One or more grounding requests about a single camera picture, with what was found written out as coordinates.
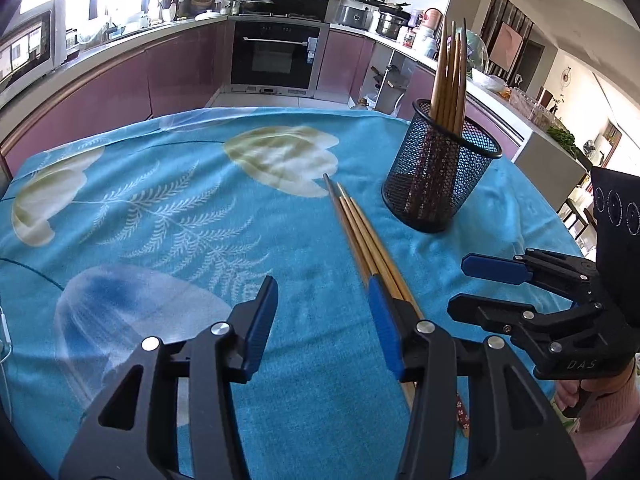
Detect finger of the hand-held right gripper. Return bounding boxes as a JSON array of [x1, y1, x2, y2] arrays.
[[461, 248, 599, 287], [447, 295, 609, 357]]

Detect white bowl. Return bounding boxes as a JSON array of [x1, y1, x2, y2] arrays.
[[472, 70, 506, 92]]

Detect person's right hand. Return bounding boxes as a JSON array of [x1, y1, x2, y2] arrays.
[[554, 379, 581, 421]]

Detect pink sleeved right forearm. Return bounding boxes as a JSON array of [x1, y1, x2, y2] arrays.
[[580, 357, 640, 433]]

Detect green leafy vegetables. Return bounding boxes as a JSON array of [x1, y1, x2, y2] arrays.
[[547, 127, 583, 156]]

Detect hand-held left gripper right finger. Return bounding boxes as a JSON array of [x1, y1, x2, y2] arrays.
[[367, 276, 587, 480]]

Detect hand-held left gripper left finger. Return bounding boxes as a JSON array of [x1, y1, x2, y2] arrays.
[[59, 275, 279, 480]]

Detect bunch of wooden chopsticks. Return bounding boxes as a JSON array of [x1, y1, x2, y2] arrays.
[[407, 18, 469, 216]]

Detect floral-end wooden chopstick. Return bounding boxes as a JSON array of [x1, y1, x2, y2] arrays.
[[348, 197, 472, 439], [338, 183, 403, 303], [322, 173, 417, 411]]

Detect white cable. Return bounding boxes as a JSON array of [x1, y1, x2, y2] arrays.
[[0, 305, 13, 411]]

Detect blue floral tablecloth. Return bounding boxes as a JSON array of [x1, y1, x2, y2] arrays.
[[0, 106, 586, 480]]

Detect clear plastic food box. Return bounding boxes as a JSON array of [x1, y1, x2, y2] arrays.
[[510, 87, 556, 123]]

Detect black built-in oven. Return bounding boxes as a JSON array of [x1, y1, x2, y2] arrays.
[[231, 20, 323, 92]]

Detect silver rice cooker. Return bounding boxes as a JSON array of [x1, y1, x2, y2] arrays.
[[336, 4, 373, 31]]

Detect black mesh holder cup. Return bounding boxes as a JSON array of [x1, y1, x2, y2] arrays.
[[381, 99, 503, 234]]

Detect steel steamer pot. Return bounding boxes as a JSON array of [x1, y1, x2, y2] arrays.
[[376, 5, 408, 40]]

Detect pink base cabinets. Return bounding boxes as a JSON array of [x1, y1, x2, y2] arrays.
[[0, 17, 233, 171], [317, 27, 526, 161]]

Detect framed wall picture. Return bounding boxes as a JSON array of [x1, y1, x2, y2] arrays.
[[487, 22, 521, 73]]

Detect white microwave oven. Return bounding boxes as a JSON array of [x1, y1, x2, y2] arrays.
[[0, 7, 66, 93]]

